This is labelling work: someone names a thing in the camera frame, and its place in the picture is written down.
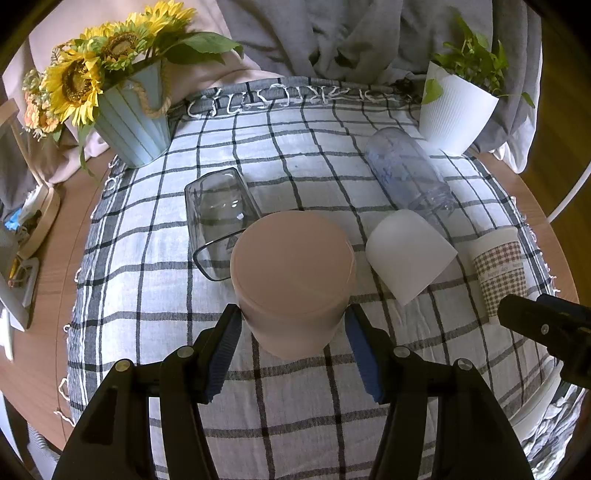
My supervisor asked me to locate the checkered tablecloth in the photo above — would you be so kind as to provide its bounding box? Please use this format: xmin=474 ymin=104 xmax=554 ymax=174
xmin=54 ymin=78 xmax=583 ymax=480

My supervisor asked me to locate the white picture frame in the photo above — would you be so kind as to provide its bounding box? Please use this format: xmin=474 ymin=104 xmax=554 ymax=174
xmin=0 ymin=257 xmax=41 ymax=331

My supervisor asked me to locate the grey blanket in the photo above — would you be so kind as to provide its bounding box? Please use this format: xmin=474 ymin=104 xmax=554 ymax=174
xmin=217 ymin=0 xmax=543 ymax=174

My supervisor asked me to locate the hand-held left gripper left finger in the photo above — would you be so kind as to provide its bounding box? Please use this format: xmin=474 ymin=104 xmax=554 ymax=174
xmin=52 ymin=303 xmax=243 ymax=480

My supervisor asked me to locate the white frosted cup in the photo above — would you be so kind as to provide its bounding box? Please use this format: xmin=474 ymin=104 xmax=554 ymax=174
xmin=365 ymin=209 xmax=458 ymax=306

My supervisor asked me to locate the houndstooth paper cup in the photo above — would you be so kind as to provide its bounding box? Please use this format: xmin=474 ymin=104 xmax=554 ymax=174
xmin=469 ymin=226 xmax=530 ymax=324

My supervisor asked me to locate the artificial sunflower bouquet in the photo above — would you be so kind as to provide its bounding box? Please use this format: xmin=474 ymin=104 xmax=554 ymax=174
xmin=22 ymin=0 xmax=245 ymax=172

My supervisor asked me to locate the clear grey plastic cup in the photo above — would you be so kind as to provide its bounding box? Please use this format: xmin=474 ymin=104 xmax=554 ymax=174
xmin=184 ymin=167 xmax=262 ymax=282

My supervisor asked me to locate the white ribbed plant pot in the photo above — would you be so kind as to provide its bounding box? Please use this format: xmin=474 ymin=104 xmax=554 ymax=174
xmin=419 ymin=61 xmax=500 ymax=155

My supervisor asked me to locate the pink cup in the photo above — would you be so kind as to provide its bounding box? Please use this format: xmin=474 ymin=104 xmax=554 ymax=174
xmin=229 ymin=210 xmax=358 ymax=361

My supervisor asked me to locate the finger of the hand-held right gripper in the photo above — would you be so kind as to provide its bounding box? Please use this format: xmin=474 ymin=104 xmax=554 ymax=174
xmin=497 ymin=294 xmax=591 ymax=389

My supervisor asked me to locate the green leafy plant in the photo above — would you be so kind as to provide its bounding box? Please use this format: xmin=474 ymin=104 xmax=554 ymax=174
xmin=421 ymin=8 xmax=535 ymax=109

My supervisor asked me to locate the clear blue plastic bottle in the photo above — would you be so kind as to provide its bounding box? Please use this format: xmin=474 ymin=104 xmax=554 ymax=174
xmin=365 ymin=127 xmax=456 ymax=228

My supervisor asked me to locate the pink cloth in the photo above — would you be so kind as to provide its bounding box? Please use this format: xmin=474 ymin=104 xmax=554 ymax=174
xmin=28 ymin=0 xmax=296 ymax=185

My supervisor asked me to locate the white curved tube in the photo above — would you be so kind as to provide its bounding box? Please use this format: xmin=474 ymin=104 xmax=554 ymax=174
xmin=547 ymin=162 xmax=591 ymax=223

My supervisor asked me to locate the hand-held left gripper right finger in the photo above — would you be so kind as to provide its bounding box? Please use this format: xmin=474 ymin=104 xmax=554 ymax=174
xmin=344 ymin=305 xmax=539 ymax=480

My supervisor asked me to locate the round wooden tray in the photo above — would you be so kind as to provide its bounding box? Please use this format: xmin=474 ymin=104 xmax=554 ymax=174
xmin=17 ymin=185 xmax=61 ymax=260

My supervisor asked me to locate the light blue flower bucket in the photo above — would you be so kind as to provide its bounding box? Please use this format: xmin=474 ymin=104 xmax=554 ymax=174
xmin=95 ymin=59 xmax=173 ymax=169

